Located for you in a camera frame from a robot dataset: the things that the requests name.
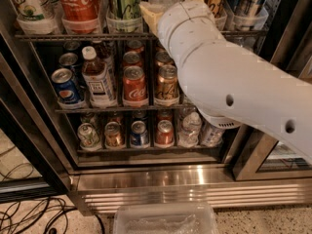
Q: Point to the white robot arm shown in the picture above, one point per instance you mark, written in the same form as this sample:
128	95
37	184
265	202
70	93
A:
222	78

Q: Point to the green can top shelf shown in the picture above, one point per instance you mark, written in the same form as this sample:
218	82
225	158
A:
125	9

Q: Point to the red coca-cola can top shelf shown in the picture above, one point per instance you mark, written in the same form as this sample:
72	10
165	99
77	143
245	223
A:
80	16

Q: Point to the iced tea bottle white cap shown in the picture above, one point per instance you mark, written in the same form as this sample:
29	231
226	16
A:
96	75

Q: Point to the blue pepsi can middle shelf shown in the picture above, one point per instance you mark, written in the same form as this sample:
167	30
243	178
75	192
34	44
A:
66	86

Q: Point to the blue pepsi can shelf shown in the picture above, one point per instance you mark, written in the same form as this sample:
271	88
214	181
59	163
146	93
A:
139	134
66	86

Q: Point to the stainless steel fridge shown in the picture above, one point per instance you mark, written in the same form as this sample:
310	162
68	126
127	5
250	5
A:
103	179

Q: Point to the red coke can bottom shelf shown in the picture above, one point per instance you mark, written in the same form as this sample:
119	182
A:
165	132

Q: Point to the blue pepsi can bottom shelf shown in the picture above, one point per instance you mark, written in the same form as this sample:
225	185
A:
139	134

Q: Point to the water bottle bottom shelf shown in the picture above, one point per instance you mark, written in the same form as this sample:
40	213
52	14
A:
190	129

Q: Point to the gold can bottom shelf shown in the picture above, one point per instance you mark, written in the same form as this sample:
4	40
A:
113	135

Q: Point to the tea bottle bottom shelf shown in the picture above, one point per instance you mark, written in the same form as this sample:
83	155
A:
211	136

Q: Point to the silver green can bottom shelf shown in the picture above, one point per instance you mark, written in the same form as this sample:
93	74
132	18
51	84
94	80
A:
88	135

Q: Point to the right glass fridge door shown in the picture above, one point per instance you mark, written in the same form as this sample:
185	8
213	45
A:
254	154

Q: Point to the left open fridge door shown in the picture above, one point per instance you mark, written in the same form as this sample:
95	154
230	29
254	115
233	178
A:
29	168

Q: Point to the gold can middle second row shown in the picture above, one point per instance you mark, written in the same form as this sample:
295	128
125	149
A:
162	58

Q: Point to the red can middle second row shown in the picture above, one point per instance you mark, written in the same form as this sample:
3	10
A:
132	58

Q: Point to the gold can middle front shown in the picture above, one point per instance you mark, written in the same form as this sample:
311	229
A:
167	83

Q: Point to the red coke can middle front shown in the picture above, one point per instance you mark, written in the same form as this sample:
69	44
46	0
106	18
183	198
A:
134	84

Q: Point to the pepsi can middle second row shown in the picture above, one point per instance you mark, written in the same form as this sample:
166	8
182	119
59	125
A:
70	61

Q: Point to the white 7up can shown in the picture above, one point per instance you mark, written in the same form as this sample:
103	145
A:
31	4

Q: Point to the clear plastic bin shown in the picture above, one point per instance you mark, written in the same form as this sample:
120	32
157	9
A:
172	218

